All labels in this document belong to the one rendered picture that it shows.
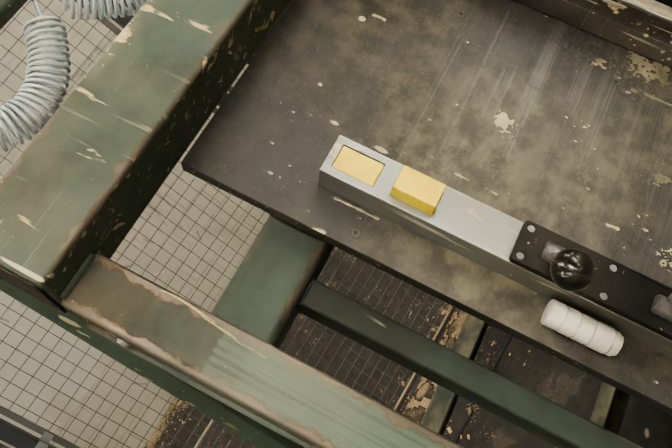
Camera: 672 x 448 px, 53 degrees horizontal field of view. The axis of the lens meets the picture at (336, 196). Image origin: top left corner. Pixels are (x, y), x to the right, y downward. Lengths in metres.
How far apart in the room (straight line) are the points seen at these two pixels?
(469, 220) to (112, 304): 0.37
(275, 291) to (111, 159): 0.23
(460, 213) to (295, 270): 0.19
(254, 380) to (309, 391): 0.05
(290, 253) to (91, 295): 0.22
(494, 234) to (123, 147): 0.39
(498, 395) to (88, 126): 0.51
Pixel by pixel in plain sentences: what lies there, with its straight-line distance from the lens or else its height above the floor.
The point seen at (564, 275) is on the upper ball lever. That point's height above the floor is 1.55.
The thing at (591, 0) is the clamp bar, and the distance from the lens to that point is 0.93.
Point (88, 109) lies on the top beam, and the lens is 0.72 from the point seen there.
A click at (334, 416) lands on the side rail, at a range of 0.65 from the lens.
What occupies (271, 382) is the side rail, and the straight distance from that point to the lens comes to 0.65.
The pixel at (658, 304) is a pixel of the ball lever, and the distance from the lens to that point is 0.75.
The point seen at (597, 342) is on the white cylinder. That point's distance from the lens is 0.75.
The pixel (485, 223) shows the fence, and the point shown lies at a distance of 0.73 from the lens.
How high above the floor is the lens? 1.95
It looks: 21 degrees down
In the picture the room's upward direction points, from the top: 51 degrees counter-clockwise
